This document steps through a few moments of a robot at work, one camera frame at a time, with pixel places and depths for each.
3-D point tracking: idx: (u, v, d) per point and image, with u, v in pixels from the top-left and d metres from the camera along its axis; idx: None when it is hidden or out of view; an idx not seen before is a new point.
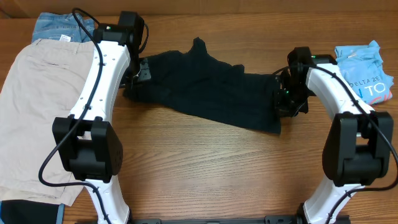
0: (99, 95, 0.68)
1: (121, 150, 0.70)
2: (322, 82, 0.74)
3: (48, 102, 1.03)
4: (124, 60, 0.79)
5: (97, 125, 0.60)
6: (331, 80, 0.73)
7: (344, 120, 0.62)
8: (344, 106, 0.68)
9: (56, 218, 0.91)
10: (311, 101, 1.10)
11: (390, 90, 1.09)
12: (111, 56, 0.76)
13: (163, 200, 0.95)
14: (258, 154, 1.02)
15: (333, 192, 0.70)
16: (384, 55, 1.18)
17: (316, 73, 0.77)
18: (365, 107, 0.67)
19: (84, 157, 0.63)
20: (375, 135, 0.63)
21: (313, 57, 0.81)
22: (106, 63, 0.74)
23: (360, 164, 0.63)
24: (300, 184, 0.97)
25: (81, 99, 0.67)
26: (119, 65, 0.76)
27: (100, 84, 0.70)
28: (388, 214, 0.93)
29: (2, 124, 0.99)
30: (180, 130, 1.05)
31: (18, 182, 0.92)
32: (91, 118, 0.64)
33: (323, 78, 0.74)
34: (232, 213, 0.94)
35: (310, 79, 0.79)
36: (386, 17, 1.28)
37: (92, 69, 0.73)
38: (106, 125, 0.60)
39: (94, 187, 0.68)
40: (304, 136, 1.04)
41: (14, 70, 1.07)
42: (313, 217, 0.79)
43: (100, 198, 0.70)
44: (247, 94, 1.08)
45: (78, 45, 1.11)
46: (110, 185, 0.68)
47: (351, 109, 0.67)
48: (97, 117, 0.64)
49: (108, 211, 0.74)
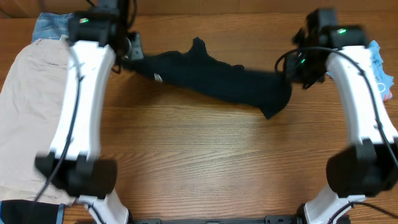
0: (81, 120, 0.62)
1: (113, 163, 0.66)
2: (346, 77, 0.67)
3: (48, 102, 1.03)
4: (106, 61, 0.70)
5: (84, 161, 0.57)
6: (357, 78, 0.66)
7: (362, 152, 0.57)
8: (364, 121, 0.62)
9: (56, 218, 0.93)
10: (313, 101, 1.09)
11: (390, 90, 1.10)
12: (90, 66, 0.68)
13: (163, 200, 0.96)
14: (258, 154, 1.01)
15: (336, 201, 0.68)
16: (384, 55, 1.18)
17: (341, 63, 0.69)
18: (388, 131, 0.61)
19: (74, 179, 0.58)
20: (391, 166, 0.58)
21: (342, 32, 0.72)
22: (84, 75, 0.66)
23: (368, 184, 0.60)
24: (300, 185, 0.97)
25: (60, 126, 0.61)
26: (99, 78, 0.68)
27: (80, 106, 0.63)
28: (388, 214, 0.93)
29: (2, 124, 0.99)
30: (180, 130, 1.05)
31: (17, 182, 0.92)
32: (74, 154, 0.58)
33: (347, 71, 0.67)
34: (232, 213, 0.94)
35: (332, 65, 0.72)
36: (388, 17, 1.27)
37: (70, 87, 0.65)
38: (92, 163, 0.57)
39: (89, 203, 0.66)
40: (304, 135, 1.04)
41: (14, 70, 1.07)
42: (313, 220, 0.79)
43: (97, 211, 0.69)
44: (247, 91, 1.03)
45: None
46: (106, 200, 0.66)
47: (372, 133, 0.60)
48: (84, 150, 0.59)
49: (106, 219, 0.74)
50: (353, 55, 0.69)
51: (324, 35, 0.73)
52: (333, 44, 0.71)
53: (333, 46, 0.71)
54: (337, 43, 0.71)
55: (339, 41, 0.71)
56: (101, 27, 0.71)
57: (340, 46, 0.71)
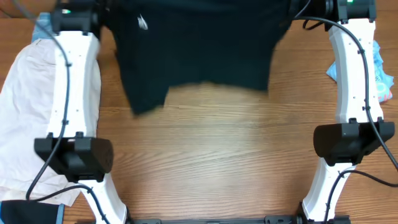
0: (106, 209, 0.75)
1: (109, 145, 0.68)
2: (344, 52, 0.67)
3: (48, 102, 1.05)
4: (93, 50, 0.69)
5: (79, 139, 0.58)
6: (354, 56, 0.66)
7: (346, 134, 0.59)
8: (350, 104, 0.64)
9: (56, 218, 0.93)
10: (312, 101, 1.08)
11: (390, 90, 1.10)
12: (76, 52, 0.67)
13: (163, 200, 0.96)
14: (259, 154, 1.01)
15: (327, 174, 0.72)
16: (384, 56, 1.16)
17: (341, 38, 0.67)
18: (377, 112, 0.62)
19: (74, 161, 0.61)
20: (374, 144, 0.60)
21: (349, 2, 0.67)
22: (73, 63, 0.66)
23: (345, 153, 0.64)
24: (300, 185, 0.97)
25: (55, 112, 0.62)
26: (87, 62, 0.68)
27: (101, 202, 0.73)
28: (387, 214, 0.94)
29: (2, 124, 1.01)
30: (181, 130, 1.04)
31: (18, 182, 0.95)
32: (71, 132, 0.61)
33: (346, 48, 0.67)
34: (232, 213, 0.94)
35: (334, 36, 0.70)
36: (388, 16, 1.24)
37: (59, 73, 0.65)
38: (89, 139, 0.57)
39: (88, 188, 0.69)
40: (304, 136, 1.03)
41: (13, 70, 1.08)
42: (311, 211, 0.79)
43: (96, 198, 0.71)
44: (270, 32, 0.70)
45: None
46: (104, 183, 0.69)
47: (360, 114, 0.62)
48: (77, 132, 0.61)
49: (105, 211, 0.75)
50: (356, 30, 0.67)
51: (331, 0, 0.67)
52: (338, 14, 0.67)
53: (337, 18, 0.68)
54: (342, 15, 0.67)
55: (343, 12, 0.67)
56: (84, 15, 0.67)
57: (345, 20, 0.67)
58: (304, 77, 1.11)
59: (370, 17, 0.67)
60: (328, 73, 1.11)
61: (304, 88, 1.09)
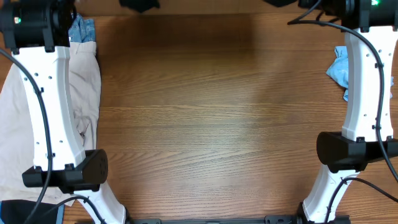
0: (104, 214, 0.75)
1: (101, 156, 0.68)
2: (359, 64, 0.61)
3: None
4: (64, 63, 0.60)
5: (71, 172, 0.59)
6: (371, 70, 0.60)
7: (352, 153, 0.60)
8: (360, 122, 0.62)
9: (56, 218, 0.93)
10: (312, 100, 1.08)
11: (390, 90, 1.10)
12: (44, 74, 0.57)
13: (163, 200, 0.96)
14: (258, 154, 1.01)
15: (329, 180, 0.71)
16: None
17: (360, 50, 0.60)
18: (385, 132, 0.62)
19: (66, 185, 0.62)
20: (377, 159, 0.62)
21: (374, 5, 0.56)
22: (43, 87, 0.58)
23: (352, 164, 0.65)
24: (300, 185, 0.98)
25: (37, 144, 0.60)
26: (61, 78, 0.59)
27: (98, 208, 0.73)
28: (387, 214, 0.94)
29: (2, 124, 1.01)
30: (180, 129, 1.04)
31: (18, 182, 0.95)
32: (60, 165, 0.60)
33: (364, 61, 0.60)
34: (232, 213, 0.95)
35: (351, 42, 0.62)
36: None
37: (32, 97, 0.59)
38: (80, 172, 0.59)
39: (85, 197, 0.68)
40: (304, 136, 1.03)
41: (15, 70, 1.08)
42: (311, 213, 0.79)
43: (92, 205, 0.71)
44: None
45: (78, 44, 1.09)
46: (100, 193, 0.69)
47: (369, 132, 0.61)
48: (66, 165, 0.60)
49: (104, 216, 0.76)
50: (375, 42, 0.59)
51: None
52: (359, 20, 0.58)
53: (357, 25, 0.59)
54: (364, 22, 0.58)
55: (365, 17, 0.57)
56: (41, 22, 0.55)
57: (365, 28, 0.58)
58: (305, 77, 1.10)
59: (394, 24, 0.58)
60: (328, 73, 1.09)
61: (303, 88, 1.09)
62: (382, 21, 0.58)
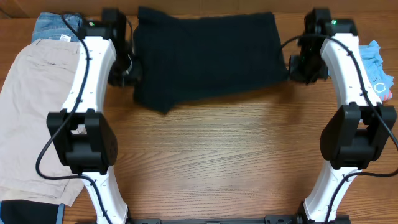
0: (106, 206, 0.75)
1: (115, 143, 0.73)
2: (336, 57, 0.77)
3: (48, 102, 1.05)
4: (110, 55, 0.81)
5: (89, 116, 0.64)
6: (346, 58, 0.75)
7: (349, 114, 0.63)
8: (349, 93, 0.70)
9: (57, 218, 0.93)
10: (311, 101, 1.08)
11: (390, 90, 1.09)
12: (96, 50, 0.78)
13: (163, 200, 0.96)
14: (258, 154, 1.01)
15: (331, 177, 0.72)
16: (384, 55, 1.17)
17: (332, 47, 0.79)
18: (374, 99, 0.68)
19: (80, 149, 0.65)
20: (377, 126, 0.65)
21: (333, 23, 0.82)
22: (92, 58, 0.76)
23: (356, 147, 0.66)
24: (300, 184, 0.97)
25: (71, 93, 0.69)
26: (105, 59, 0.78)
27: (102, 197, 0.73)
28: (388, 214, 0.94)
29: (2, 124, 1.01)
30: (180, 130, 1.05)
31: (18, 182, 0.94)
32: (83, 111, 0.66)
33: (338, 53, 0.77)
34: (232, 213, 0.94)
35: (325, 50, 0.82)
36: (387, 17, 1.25)
37: (80, 65, 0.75)
38: (99, 116, 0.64)
39: (92, 181, 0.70)
40: (304, 135, 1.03)
41: (14, 70, 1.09)
42: (313, 212, 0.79)
43: (97, 191, 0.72)
44: (255, 32, 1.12)
45: (78, 45, 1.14)
46: (107, 177, 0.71)
47: (359, 99, 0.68)
48: (89, 109, 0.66)
49: (107, 207, 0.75)
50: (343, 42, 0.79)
51: (319, 27, 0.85)
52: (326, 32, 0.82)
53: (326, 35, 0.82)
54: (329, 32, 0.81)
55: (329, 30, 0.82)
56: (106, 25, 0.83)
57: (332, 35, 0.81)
58: None
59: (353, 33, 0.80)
60: None
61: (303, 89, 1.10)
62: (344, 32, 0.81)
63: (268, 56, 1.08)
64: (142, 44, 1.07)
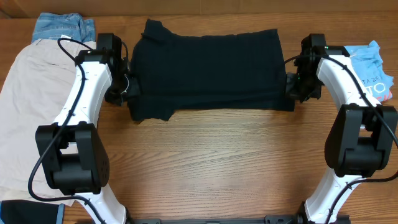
0: (104, 216, 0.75)
1: (107, 161, 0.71)
2: (333, 74, 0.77)
3: (48, 102, 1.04)
4: (105, 78, 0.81)
5: (79, 129, 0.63)
6: (341, 72, 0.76)
7: (350, 111, 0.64)
8: (351, 100, 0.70)
9: (56, 218, 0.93)
10: (312, 101, 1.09)
11: (390, 90, 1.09)
12: (92, 73, 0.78)
13: (163, 200, 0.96)
14: (259, 154, 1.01)
15: (334, 183, 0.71)
16: (384, 56, 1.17)
17: (327, 64, 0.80)
18: (373, 100, 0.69)
19: (69, 171, 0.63)
20: (380, 127, 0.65)
21: (326, 48, 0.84)
22: (87, 78, 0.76)
23: (361, 155, 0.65)
24: (300, 185, 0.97)
25: (64, 109, 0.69)
26: (100, 81, 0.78)
27: (99, 210, 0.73)
28: (388, 214, 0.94)
29: (2, 124, 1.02)
30: (180, 130, 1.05)
31: (18, 182, 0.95)
32: (75, 123, 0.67)
33: (334, 70, 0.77)
34: (232, 213, 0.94)
35: (321, 70, 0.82)
36: (387, 17, 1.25)
37: (75, 84, 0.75)
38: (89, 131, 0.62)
39: (86, 199, 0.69)
40: (304, 135, 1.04)
41: (14, 71, 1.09)
42: (313, 214, 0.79)
43: (94, 207, 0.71)
44: (257, 55, 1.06)
45: (78, 45, 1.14)
46: (101, 195, 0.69)
47: (359, 102, 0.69)
48: (81, 121, 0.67)
49: (104, 217, 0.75)
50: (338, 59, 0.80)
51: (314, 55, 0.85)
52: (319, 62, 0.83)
53: (321, 58, 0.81)
54: (323, 56, 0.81)
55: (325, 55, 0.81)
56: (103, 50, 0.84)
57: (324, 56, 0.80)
58: None
59: (346, 53, 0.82)
60: None
61: None
62: (335, 52, 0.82)
63: (267, 76, 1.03)
64: (137, 60, 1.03)
